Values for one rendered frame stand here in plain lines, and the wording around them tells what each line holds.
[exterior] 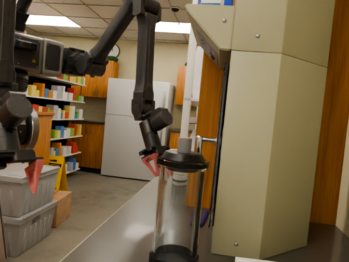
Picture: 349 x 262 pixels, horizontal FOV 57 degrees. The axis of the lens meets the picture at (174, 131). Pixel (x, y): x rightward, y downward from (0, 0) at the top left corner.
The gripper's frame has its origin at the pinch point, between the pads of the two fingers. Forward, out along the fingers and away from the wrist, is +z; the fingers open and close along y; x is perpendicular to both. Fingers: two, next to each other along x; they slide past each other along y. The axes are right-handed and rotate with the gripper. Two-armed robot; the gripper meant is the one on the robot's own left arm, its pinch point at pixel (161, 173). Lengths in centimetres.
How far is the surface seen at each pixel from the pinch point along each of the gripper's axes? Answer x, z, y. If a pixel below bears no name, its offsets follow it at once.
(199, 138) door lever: -32.2, -0.3, -18.9
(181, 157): -38, 6, -35
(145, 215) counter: -1.1, 12.5, -13.3
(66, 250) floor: 193, 14, 72
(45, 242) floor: 216, 1, 66
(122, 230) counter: -5.5, 14.9, -26.7
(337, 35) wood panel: -63, -24, 29
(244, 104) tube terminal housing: -45.8, -3.1, -17.6
